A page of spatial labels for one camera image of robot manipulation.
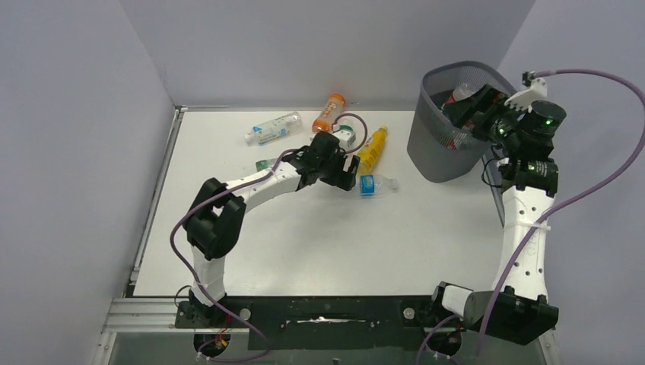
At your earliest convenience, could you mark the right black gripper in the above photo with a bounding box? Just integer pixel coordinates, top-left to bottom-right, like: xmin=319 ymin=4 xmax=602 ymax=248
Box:
xmin=443 ymin=85 xmax=526 ymax=151

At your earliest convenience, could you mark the yellow juice bottle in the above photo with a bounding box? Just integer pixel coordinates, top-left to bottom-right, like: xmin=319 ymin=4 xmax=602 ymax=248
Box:
xmin=356 ymin=126 xmax=388 ymax=176

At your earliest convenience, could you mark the green label tea bottle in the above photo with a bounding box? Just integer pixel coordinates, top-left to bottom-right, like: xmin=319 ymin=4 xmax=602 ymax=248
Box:
xmin=255 ymin=158 xmax=278 ymax=172

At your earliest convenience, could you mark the red label water bottle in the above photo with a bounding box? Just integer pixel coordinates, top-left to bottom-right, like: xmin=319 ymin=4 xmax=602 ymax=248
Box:
xmin=441 ymin=83 xmax=478 ymax=112

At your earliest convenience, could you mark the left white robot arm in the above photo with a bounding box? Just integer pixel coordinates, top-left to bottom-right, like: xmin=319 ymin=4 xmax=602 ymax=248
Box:
xmin=180 ymin=132 xmax=361 ymax=307

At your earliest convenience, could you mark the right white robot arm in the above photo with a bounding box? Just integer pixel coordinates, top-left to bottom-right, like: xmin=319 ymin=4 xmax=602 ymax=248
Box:
xmin=427 ymin=78 xmax=566 ymax=345

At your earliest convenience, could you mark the grey mesh waste bin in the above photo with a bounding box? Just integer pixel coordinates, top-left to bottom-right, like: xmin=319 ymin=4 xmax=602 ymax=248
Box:
xmin=407 ymin=61 xmax=516 ymax=183

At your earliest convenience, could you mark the clear bottle green label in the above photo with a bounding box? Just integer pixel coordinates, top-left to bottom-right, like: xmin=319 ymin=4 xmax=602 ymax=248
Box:
xmin=334 ymin=125 xmax=356 ymax=150

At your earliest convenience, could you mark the orange drink bottle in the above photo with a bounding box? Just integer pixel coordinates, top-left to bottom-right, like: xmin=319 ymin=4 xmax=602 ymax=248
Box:
xmin=311 ymin=94 xmax=346 ymax=133

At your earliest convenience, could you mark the clear bottle blue white label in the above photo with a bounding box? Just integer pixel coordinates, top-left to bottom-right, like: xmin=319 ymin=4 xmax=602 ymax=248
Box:
xmin=244 ymin=112 xmax=303 ymax=145

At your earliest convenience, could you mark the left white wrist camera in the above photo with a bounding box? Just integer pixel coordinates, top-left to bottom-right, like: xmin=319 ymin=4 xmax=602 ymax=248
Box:
xmin=332 ymin=129 xmax=356 ymax=151

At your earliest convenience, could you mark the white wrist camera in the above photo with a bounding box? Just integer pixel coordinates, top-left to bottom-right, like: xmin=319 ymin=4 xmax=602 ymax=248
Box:
xmin=332 ymin=129 xmax=356 ymax=151
xmin=504 ymin=71 xmax=548 ymax=113

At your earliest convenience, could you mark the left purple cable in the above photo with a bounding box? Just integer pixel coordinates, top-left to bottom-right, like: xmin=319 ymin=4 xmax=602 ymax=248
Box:
xmin=169 ymin=113 xmax=369 ymax=354

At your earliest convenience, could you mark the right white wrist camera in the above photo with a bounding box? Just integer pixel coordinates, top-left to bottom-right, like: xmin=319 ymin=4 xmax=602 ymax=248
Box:
xmin=504 ymin=71 xmax=548 ymax=113

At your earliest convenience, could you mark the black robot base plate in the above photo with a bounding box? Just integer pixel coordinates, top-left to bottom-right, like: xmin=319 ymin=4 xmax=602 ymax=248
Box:
xmin=174 ymin=294 xmax=466 ymax=357

